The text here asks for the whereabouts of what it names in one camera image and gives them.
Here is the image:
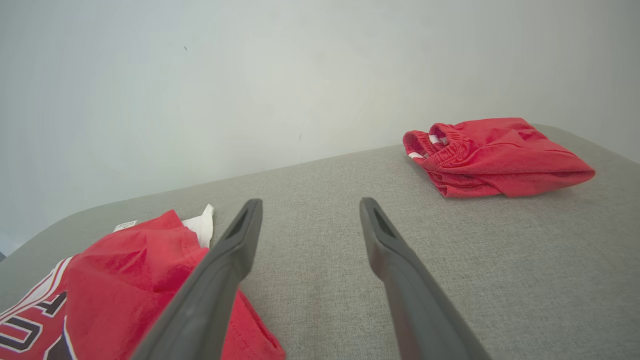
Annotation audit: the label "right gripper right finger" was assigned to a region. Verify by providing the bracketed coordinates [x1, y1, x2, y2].
[358, 196, 494, 360]

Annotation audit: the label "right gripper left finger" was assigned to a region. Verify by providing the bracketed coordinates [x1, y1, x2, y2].
[130, 198, 264, 360]

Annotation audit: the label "red white basketball jersey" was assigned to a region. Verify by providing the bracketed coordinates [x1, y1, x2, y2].
[0, 203, 286, 360]

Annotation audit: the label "red shorts with white stripe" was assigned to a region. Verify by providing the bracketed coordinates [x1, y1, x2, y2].
[402, 117, 597, 199]

